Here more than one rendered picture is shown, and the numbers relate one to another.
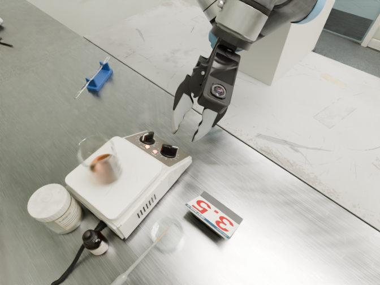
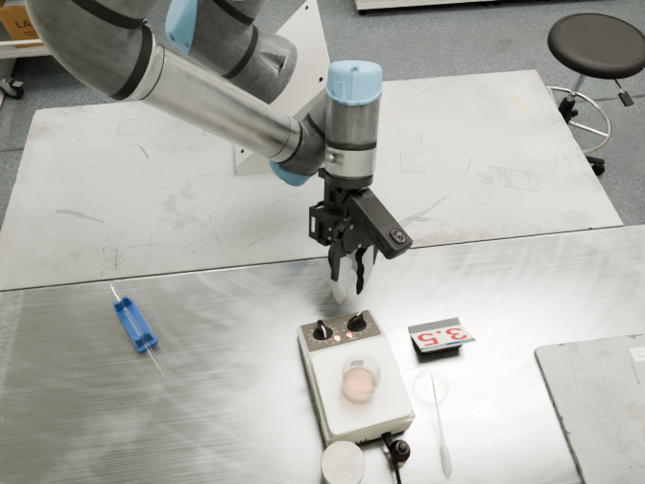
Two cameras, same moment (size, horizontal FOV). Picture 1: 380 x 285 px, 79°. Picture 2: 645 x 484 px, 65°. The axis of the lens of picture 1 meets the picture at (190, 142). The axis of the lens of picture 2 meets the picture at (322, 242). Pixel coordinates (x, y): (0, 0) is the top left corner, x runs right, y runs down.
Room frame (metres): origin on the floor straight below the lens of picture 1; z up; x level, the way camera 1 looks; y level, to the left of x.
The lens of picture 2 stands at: (0.10, 0.34, 1.69)
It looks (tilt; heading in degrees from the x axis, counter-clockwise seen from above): 56 degrees down; 309
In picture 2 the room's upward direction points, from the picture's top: straight up
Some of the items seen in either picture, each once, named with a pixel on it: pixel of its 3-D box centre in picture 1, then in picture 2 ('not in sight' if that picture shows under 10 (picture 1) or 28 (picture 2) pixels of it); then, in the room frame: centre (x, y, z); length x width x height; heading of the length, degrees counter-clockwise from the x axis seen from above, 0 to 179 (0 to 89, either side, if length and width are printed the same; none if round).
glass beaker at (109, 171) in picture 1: (100, 163); (361, 382); (0.20, 0.14, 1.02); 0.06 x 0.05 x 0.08; 164
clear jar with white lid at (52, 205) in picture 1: (58, 210); (342, 469); (0.16, 0.22, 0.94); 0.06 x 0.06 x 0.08
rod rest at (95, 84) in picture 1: (99, 75); (133, 322); (0.57, 0.26, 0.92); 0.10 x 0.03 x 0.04; 166
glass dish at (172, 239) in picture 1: (167, 234); (430, 387); (0.12, 0.04, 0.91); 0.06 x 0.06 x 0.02
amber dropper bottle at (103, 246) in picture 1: (94, 240); (399, 450); (0.11, 0.15, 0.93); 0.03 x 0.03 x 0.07
